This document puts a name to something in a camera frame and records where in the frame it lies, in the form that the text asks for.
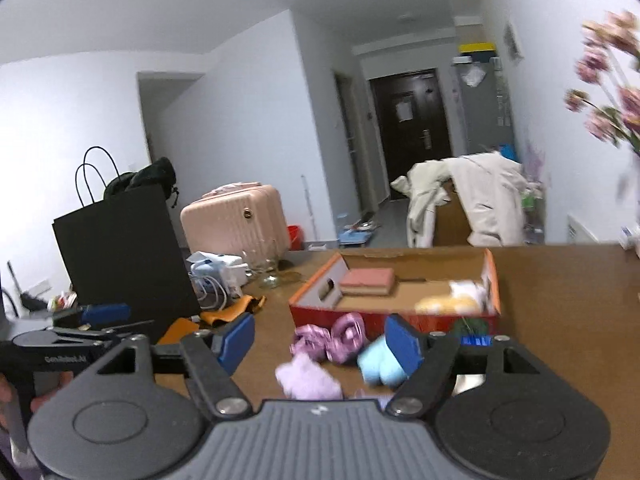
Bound orange leather strap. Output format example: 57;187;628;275
157;295;267;346

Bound pink sponge block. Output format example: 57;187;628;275
340;267;396;297

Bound clear glass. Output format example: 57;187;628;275
242;240;286;289

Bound white cable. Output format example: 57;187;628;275
195;274;231;312

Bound dark entrance door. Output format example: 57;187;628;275
369;69;453;200

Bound cluttered small shelf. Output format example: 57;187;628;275
521;145;547;242

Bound black paper bag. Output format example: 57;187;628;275
52;146;201;333

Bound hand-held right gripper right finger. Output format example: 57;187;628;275
384;314;543;418

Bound yellow soft sponge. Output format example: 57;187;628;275
415;294;478;314

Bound white electric device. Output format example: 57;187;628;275
187;251;249;301

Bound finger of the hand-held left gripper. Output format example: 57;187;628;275
46;320;156;345
52;304;132;329

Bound lilac fluffy cloth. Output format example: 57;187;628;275
275;352;343;401

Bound blue floor tray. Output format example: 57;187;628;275
339;220;378;246

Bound pink scrunchie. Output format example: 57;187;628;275
291;324;331;361
327;312;370;365

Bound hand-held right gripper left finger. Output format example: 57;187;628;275
97;312;256;421

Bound orange cardboard box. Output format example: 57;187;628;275
288;247;502;335

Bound pink suitcase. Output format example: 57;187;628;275
180;183;292;261

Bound white soft cloth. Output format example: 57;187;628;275
449;280;488;306

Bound clear plastic bag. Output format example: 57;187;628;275
460;64;487;88

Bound brown cardboard carton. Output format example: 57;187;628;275
432;182;476;247

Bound pink artificial flowers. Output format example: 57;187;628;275
565;10;640;151

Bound yellow and blue box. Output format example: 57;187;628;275
459;41;497;58

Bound white coat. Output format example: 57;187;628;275
391;151;528;248

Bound person's left hand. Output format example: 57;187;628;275
0;372;73;433

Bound green pleated ball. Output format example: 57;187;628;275
452;316;496;337

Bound grey refrigerator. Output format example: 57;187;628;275
452;55;518;161

